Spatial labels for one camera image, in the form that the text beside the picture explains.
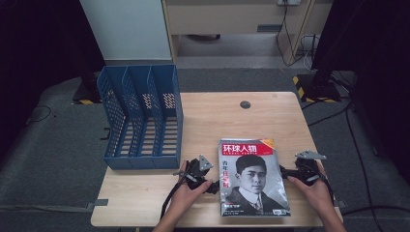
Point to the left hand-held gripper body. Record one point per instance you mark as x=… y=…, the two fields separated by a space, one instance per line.
x=196 y=175

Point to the white power strip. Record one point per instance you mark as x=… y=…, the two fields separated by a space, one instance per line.
x=288 y=2

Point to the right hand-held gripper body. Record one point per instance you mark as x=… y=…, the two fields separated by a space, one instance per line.
x=306 y=170

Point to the grey round table grommet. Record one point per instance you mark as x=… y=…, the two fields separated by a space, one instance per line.
x=245 y=104

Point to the person's left hand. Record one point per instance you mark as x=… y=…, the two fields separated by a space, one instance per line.
x=187 y=201

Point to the grey floor tape strip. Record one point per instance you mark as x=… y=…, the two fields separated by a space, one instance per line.
x=341 y=203
x=100 y=203

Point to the dark curtain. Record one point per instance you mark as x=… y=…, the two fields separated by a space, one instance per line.
x=380 y=64
x=38 y=48

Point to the person's right hand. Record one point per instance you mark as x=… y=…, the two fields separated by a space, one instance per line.
x=314 y=198

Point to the black stand base striped tape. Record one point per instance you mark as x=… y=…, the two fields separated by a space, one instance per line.
x=86 y=93
x=317 y=87

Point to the blue plastic file rack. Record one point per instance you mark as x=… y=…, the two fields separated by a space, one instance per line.
x=141 y=122

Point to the white cabinet panel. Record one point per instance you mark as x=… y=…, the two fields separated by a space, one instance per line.
x=121 y=29

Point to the portrait magazine with red banner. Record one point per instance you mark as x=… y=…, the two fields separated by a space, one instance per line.
x=253 y=180

